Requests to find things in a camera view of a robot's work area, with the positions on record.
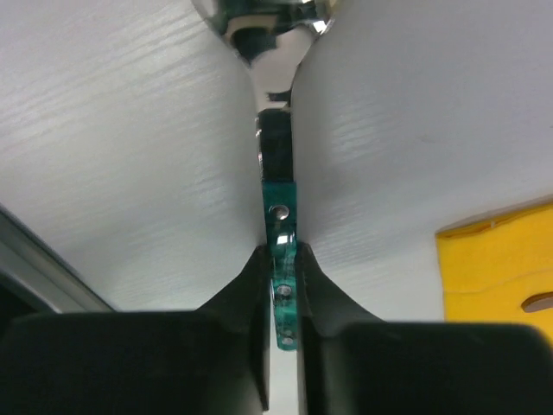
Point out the yellow Pikachu placemat cloth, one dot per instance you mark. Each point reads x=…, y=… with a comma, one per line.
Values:
x=489, y=268

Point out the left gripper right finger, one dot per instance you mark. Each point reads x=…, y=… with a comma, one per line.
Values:
x=351, y=362

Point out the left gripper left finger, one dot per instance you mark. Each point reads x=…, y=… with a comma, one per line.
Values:
x=212, y=360

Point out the green handled silver spoon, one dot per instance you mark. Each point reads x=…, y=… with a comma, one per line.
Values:
x=272, y=38

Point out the aluminium front rail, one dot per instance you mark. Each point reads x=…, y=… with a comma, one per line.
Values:
x=38, y=275

